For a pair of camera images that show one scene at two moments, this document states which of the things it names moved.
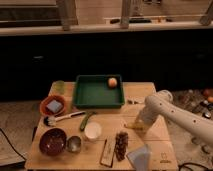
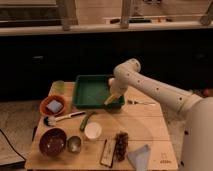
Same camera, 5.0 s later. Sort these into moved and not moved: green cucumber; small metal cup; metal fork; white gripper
Moved: white gripper
Not moved: green cucumber; small metal cup; metal fork
